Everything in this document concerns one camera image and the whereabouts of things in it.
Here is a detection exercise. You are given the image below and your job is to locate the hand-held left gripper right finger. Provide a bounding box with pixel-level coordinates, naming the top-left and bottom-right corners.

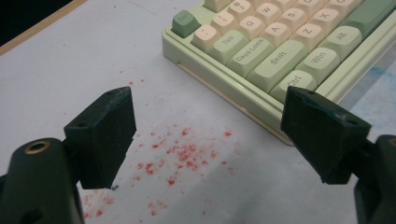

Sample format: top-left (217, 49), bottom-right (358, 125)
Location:
top-left (279, 86), bottom-right (373, 185)

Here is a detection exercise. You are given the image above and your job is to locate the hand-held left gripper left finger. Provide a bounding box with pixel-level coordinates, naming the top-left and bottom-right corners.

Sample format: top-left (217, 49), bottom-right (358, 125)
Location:
top-left (64, 86), bottom-right (138, 190)

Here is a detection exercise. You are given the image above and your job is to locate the green and cream keyboard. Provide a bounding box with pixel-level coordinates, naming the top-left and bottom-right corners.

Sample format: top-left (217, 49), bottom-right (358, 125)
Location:
top-left (162, 0), bottom-right (396, 147)

